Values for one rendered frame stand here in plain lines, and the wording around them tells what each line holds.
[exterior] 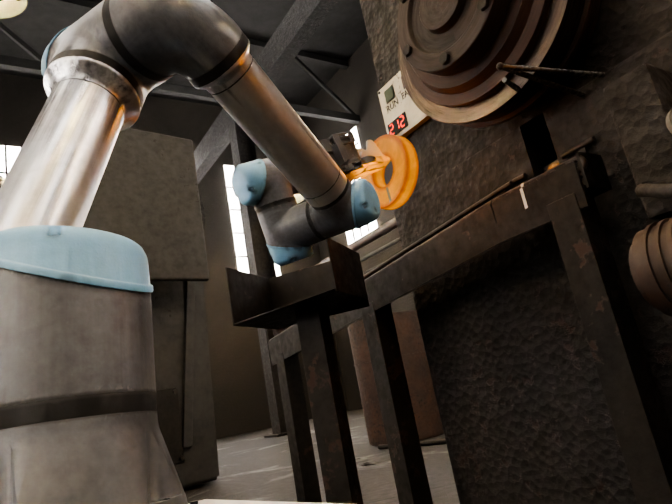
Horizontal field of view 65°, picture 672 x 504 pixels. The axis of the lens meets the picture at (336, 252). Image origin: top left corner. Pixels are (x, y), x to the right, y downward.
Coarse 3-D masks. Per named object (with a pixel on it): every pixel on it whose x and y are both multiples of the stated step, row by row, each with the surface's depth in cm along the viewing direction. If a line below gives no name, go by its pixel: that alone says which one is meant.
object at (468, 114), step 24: (552, 0) 96; (576, 0) 96; (552, 24) 96; (576, 24) 98; (552, 48) 97; (528, 72) 101; (504, 96) 105; (528, 96) 107; (456, 120) 116; (480, 120) 116
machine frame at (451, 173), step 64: (384, 0) 160; (640, 0) 98; (384, 64) 160; (640, 64) 93; (448, 128) 139; (512, 128) 122; (576, 128) 103; (448, 192) 131; (512, 256) 116; (448, 320) 132; (512, 320) 116; (576, 320) 103; (640, 320) 93; (448, 384) 132; (512, 384) 116; (576, 384) 103; (448, 448) 132; (512, 448) 116; (576, 448) 103
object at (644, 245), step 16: (656, 224) 71; (640, 240) 70; (656, 240) 67; (640, 256) 68; (656, 256) 66; (640, 272) 68; (656, 272) 66; (640, 288) 69; (656, 288) 66; (656, 304) 68
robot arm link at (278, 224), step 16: (272, 208) 92; (288, 208) 93; (304, 208) 90; (272, 224) 92; (288, 224) 91; (304, 224) 89; (272, 240) 93; (288, 240) 92; (304, 240) 91; (320, 240) 92; (272, 256) 94; (288, 256) 92; (304, 256) 93
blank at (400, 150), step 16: (384, 144) 112; (400, 144) 107; (400, 160) 107; (416, 160) 107; (368, 176) 116; (400, 176) 107; (416, 176) 107; (384, 192) 111; (400, 192) 107; (384, 208) 112
